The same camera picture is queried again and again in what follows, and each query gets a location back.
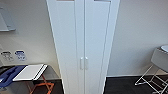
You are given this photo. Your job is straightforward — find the white wardrobe door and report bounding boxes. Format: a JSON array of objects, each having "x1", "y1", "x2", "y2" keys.
[
  {"x1": 84, "y1": 0, "x2": 114, "y2": 94},
  {"x1": 53, "y1": 0, "x2": 85, "y2": 94}
]

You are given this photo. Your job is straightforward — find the blue cloth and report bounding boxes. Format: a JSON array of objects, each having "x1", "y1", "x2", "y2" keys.
[{"x1": 0, "y1": 65, "x2": 27, "y2": 90}]

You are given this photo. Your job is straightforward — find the white wardrobe body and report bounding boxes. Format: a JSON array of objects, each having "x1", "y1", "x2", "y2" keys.
[{"x1": 45, "y1": 0, "x2": 121, "y2": 94}]

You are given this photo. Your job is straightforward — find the white door handle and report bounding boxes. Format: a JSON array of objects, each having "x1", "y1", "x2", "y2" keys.
[
  {"x1": 79, "y1": 56, "x2": 84, "y2": 71},
  {"x1": 84, "y1": 56, "x2": 89, "y2": 71}
]

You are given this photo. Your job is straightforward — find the white folding chair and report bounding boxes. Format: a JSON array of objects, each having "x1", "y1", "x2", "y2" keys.
[{"x1": 134, "y1": 44, "x2": 168, "y2": 94}]

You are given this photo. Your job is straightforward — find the grey wall shelf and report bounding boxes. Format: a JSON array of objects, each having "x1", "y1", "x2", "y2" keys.
[{"x1": 0, "y1": 6, "x2": 17, "y2": 33}]

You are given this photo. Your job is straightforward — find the white table orange legs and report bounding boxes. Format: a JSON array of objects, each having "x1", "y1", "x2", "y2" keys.
[{"x1": 12, "y1": 63, "x2": 55, "y2": 94}]

